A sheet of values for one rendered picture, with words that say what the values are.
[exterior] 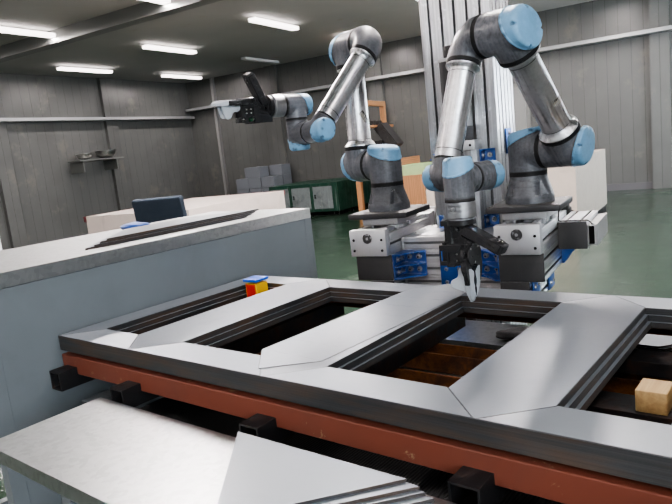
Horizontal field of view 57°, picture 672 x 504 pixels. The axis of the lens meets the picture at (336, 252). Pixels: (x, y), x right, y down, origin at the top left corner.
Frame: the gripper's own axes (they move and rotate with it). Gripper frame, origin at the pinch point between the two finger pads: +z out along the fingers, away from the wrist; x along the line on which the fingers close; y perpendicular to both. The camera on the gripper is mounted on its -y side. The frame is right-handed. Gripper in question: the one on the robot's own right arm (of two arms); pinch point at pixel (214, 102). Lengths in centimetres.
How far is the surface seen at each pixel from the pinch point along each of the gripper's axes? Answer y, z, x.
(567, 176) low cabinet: 110, -532, 238
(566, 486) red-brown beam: 48, 18, -145
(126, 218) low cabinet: 146, -119, 541
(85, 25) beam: -85, -154, 748
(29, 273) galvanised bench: 41, 62, -12
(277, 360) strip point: 49, 29, -85
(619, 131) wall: 104, -986, 452
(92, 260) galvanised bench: 42, 45, -6
